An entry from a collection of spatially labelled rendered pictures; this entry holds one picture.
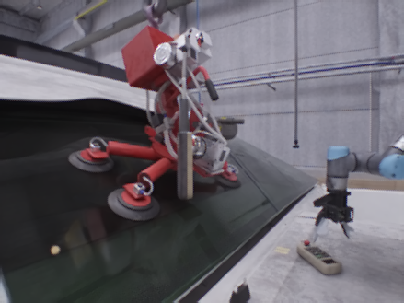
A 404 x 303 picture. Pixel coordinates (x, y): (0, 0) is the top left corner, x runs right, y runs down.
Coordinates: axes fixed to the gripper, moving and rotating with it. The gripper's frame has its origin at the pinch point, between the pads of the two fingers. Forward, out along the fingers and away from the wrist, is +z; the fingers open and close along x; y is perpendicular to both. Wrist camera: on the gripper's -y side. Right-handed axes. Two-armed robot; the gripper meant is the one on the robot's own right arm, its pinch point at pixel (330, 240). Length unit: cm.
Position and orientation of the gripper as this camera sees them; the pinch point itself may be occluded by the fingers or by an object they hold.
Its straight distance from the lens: 106.3
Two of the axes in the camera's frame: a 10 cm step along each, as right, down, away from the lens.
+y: 1.8, 0.5, -9.8
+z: 0.0, 10.0, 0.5
